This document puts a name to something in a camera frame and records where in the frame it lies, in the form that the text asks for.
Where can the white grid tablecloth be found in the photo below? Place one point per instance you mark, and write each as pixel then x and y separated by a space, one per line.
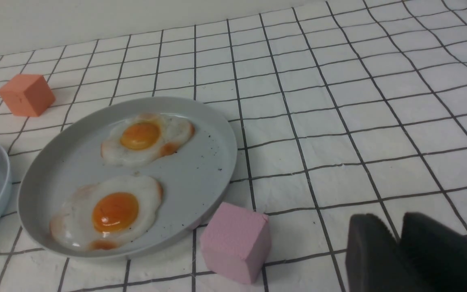
pixel 339 108

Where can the fried egg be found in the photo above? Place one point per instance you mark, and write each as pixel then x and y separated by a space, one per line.
pixel 138 141
pixel 108 214

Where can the back fried egg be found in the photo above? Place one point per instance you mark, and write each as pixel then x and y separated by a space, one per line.
pixel 138 141

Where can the pink cube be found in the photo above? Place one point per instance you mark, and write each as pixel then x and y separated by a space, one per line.
pixel 236 243

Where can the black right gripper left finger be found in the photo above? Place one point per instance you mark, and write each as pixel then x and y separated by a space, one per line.
pixel 374 261

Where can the front fried egg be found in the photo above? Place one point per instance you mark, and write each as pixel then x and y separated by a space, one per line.
pixel 108 214

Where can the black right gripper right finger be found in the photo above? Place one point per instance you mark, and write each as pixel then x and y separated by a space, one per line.
pixel 437 252

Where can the orange cube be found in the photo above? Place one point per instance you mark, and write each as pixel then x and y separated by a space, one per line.
pixel 27 95

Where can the grey plate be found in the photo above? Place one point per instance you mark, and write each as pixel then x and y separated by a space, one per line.
pixel 194 179

